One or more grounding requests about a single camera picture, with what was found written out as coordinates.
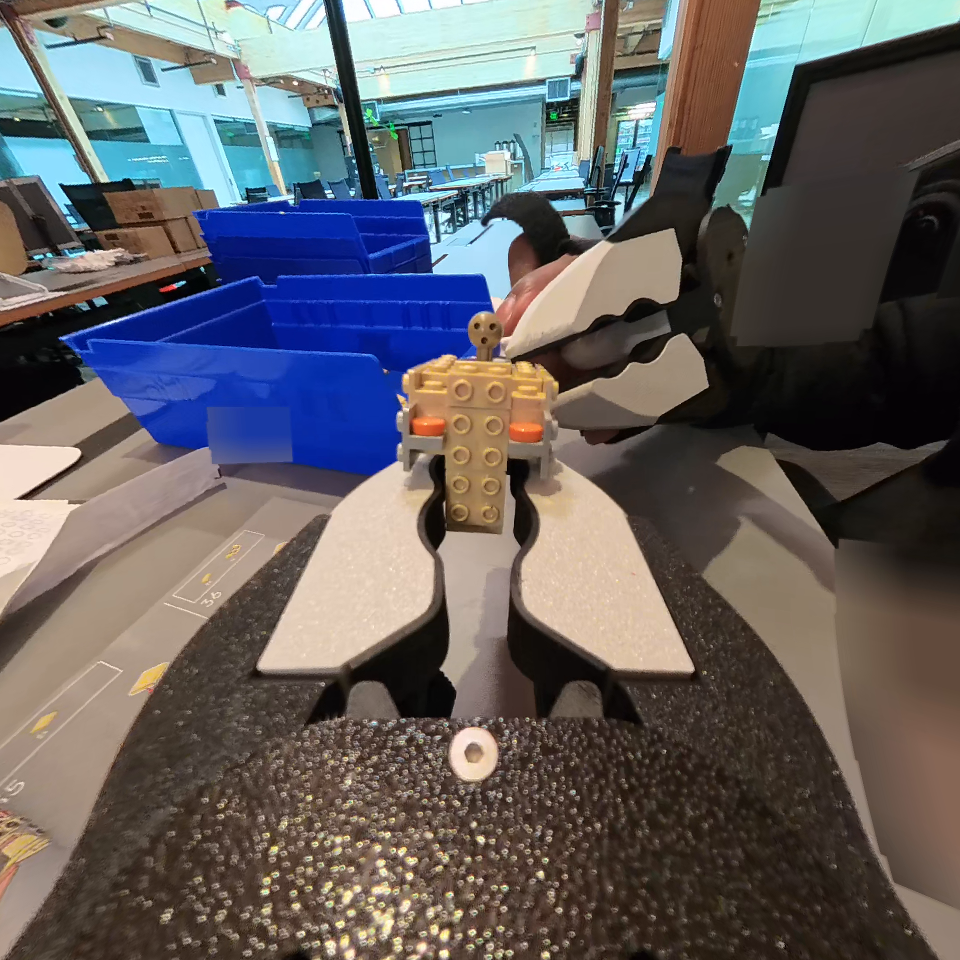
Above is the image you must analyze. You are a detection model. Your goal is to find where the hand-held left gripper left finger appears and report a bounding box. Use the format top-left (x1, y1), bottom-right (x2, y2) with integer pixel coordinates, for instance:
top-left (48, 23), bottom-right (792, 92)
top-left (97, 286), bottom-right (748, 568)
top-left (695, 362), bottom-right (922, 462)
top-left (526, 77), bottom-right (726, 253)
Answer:
top-left (258, 456), bottom-right (451, 682)

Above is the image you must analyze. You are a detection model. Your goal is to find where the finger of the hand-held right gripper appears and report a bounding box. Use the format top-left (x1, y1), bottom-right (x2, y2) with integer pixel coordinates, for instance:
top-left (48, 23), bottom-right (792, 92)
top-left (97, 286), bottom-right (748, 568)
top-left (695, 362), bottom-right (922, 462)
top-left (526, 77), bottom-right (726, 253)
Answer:
top-left (500, 228), bottom-right (687, 361)
top-left (549, 333), bottom-right (711, 436)

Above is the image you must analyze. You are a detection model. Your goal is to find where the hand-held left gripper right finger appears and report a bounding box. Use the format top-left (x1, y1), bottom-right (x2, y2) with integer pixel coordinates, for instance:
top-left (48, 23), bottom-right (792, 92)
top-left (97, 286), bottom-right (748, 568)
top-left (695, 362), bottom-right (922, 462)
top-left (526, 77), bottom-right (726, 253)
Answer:
top-left (509, 456), bottom-right (697, 682)

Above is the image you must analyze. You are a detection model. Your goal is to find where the tan brick model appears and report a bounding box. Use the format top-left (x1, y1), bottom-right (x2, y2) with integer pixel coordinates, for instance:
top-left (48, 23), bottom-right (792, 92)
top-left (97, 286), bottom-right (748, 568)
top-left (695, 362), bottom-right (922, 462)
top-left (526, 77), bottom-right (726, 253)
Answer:
top-left (396, 311), bottom-right (559, 535)

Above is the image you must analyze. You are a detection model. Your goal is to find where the blue plastic bin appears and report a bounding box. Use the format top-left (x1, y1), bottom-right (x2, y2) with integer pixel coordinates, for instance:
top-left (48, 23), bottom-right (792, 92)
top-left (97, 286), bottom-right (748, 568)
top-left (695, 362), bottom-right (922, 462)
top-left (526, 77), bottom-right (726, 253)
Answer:
top-left (195, 206), bottom-right (376, 286)
top-left (297, 198), bottom-right (436, 276)
top-left (63, 273), bottom-right (499, 477)

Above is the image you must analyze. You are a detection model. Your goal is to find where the grey desk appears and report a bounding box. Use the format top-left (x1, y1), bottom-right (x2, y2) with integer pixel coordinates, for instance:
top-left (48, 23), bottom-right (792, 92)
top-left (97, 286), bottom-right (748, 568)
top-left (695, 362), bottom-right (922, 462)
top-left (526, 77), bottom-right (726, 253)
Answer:
top-left (0, 218), bottom-right (960, 960)

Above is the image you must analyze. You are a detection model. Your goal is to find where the person's right hand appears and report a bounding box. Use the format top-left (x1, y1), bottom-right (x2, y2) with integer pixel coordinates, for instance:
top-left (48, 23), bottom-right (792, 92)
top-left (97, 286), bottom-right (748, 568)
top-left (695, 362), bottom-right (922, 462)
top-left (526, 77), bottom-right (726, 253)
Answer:
top-left (495, 233), bottom-right (604, 394)

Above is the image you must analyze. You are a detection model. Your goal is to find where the wooden pillar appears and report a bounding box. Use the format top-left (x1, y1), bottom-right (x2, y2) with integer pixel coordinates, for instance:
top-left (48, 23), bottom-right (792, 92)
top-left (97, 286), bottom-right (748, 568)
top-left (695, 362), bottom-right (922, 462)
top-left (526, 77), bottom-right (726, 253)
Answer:
top-left (657, 0), bottom-right (763, 159)

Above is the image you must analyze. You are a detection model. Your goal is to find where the black framed screen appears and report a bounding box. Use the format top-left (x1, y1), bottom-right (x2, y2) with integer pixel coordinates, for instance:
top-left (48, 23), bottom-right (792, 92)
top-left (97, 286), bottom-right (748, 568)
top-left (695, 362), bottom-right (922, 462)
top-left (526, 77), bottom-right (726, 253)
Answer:
top-left (758, 23), bottom-right (960, 204)

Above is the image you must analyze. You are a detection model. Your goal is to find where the grey instruction booklet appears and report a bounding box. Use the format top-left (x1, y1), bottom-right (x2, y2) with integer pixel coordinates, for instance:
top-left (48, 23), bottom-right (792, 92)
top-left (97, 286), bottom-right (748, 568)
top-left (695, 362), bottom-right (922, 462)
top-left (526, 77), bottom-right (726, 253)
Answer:
top-left (0, 495), bottom-right (334, 909)

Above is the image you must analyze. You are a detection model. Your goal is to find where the black pole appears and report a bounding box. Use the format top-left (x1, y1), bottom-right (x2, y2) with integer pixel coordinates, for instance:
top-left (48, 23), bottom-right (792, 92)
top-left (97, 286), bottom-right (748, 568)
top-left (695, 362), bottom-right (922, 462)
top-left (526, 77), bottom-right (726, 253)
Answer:
top-left (321, 0), bottom-right (381, 202)

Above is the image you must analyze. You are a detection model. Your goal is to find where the plain white sheet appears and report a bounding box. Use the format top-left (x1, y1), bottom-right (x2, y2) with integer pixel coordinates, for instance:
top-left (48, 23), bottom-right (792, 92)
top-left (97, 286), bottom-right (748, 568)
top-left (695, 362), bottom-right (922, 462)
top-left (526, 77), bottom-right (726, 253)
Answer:
top-left (0, 444), bottom-right (85, 502)

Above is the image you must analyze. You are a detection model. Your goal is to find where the long wooden table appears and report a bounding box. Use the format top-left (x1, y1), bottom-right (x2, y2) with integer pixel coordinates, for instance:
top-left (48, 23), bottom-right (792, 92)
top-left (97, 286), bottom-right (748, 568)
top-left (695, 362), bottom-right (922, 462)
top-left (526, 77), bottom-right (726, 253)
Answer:
top-left (0, 248), bottom-right (214, 328)

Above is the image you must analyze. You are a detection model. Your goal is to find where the brown cardboard box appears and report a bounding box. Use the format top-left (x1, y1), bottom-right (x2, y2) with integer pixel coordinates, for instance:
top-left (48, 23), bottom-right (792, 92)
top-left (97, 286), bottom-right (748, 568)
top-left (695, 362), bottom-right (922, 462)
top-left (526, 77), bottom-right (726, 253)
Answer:
top-left (102, 186), bottom-right (220, 229)
top-left (93, 222), bottom-right (204, 259)

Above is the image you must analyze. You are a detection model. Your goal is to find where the dark computer monitor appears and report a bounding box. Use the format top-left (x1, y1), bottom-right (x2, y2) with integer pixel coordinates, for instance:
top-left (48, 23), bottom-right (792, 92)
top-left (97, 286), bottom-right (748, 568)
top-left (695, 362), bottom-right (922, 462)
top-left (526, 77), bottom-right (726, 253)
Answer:
top-left (0, 176), bottom-right (79, 256)

